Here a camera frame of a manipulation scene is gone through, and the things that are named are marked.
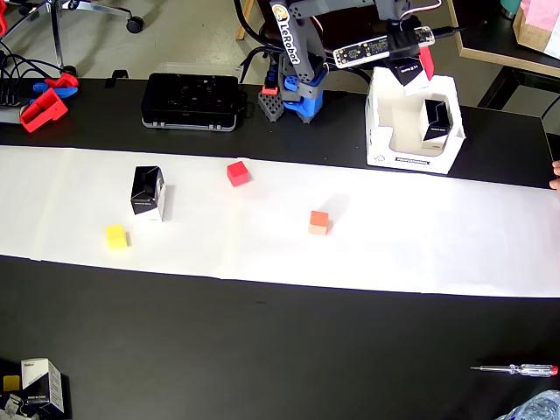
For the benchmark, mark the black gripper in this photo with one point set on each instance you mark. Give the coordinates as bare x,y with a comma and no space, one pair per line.
426,61

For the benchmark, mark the small black and white box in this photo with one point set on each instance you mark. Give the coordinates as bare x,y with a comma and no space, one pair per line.
435,120
411,76
146,192

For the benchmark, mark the long white paper sheet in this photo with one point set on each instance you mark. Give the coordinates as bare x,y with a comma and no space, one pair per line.
350,245

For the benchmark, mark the grey robot arm blue base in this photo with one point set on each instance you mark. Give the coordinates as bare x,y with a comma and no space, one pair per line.
302,52

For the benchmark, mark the person's right hand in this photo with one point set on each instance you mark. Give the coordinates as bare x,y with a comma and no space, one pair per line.
556,175

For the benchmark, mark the wooden edged black table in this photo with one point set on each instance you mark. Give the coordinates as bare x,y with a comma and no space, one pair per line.
481,30

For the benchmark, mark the white cardboard display box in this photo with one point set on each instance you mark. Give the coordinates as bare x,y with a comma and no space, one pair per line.
380,144

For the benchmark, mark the teal insulated tumbler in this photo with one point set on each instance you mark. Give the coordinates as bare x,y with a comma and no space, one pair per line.
509,6

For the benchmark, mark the brown cardboard box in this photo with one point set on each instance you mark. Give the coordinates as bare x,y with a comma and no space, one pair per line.
527,30

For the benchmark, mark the orange cube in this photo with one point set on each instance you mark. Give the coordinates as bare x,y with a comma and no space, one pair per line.
318,221

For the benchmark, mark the red cube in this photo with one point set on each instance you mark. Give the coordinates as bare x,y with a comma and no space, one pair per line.
237,172

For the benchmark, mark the black hard case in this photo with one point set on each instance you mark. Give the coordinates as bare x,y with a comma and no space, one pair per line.
188,100

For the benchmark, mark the black metal hook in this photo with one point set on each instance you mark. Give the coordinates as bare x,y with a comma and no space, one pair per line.
117,76

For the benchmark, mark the yellow cube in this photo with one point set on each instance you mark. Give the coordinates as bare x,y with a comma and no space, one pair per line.
116,237

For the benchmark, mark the clear plastic water bottle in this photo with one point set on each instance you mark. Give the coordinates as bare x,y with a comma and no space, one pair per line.
538,407

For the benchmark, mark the small red printed part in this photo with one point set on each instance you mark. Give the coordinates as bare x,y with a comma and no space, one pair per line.
63,81

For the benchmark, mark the office chair chrome base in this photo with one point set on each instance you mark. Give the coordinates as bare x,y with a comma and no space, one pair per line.
57,26

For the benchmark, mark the blue printed part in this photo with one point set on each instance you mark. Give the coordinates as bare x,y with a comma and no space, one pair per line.
41,87

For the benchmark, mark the grey power strip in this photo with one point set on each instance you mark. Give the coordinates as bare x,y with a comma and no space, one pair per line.
9,114

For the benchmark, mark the white and black product box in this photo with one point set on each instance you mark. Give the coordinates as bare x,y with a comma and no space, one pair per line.
41,385

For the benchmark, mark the small yellow block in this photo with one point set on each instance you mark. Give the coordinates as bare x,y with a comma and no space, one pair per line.
11,382

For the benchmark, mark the black and white packaging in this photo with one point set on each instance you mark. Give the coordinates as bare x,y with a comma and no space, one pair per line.
15,407

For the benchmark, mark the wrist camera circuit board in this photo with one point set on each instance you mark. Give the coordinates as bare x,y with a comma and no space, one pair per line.
363,50

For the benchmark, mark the large red printed bracket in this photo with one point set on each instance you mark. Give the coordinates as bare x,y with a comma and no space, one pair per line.
41,111

